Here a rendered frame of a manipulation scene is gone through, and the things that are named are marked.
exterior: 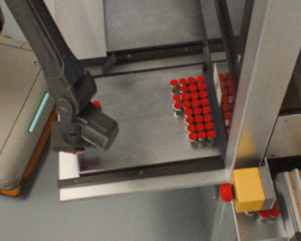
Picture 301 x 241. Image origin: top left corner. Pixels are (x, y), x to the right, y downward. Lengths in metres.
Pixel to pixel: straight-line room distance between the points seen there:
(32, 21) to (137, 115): 0.46
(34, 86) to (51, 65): 1.16
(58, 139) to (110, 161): 0.16
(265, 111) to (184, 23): 0.61
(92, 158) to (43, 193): 0.98
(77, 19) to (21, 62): 0.75
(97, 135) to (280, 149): 0.37
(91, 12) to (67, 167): 0.48
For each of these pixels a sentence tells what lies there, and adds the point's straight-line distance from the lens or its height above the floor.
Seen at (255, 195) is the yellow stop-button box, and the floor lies 1.03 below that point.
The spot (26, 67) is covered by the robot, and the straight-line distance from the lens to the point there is 2.21.
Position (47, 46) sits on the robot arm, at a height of 1.27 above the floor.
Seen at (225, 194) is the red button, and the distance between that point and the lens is 1.08.
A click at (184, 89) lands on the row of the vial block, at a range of 1.29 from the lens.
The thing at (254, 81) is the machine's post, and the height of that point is 1.34.
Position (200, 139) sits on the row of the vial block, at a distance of 1.23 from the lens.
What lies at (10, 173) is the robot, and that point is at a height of 0.24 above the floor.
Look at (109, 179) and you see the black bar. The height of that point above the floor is 0.90.
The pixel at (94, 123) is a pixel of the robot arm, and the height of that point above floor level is 1.12.
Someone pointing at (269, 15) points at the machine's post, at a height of 1.50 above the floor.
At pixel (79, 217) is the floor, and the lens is 2.17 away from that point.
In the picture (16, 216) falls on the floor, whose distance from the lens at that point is 2.23.
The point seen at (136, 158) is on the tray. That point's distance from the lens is 1.26.
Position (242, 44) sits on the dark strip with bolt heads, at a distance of 0.88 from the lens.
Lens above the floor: 2.03
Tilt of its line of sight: 62 degrees down
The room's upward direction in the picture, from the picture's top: 6 degrees counter-clockwise
